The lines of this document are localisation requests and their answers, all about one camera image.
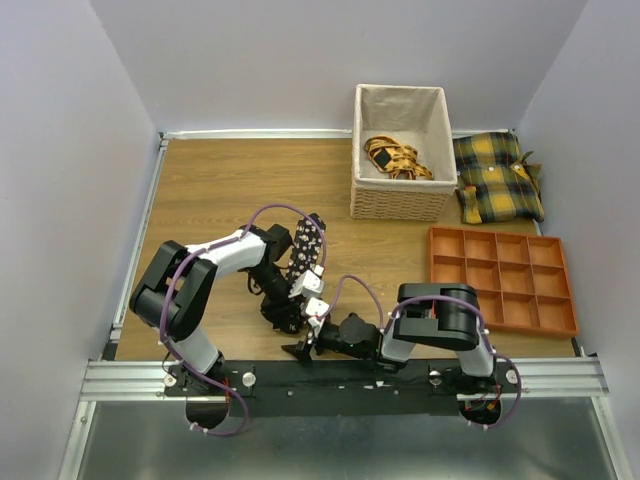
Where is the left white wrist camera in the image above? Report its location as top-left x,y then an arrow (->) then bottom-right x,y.
289,265 -> 324,298

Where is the aluminium frame rail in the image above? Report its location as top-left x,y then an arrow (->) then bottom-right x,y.
80,357 -> 609,402

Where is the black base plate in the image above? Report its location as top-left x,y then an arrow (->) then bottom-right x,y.
164,358 -> 521,419

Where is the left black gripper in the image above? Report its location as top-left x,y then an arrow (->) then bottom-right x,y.
246,266 -> 304,335

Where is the wicker basket with liner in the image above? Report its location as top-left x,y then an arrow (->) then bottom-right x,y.
350,84 -> 457,222

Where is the orange patterned tie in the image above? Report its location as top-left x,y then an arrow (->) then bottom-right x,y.
364,135 -> 434,180

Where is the black floral tie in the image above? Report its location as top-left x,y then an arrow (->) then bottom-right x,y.
272,213 -> 329,335

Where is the orange compartment tray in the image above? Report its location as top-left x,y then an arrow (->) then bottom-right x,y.
428,226 -> 580,339

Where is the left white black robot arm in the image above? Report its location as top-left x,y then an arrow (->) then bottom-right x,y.
129,224 -> 303,395

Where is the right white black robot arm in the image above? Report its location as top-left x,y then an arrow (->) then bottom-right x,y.
282,283 -> 499,395

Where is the yellow plaid shirt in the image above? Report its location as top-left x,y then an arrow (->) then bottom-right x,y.
453,132 -> 545,225

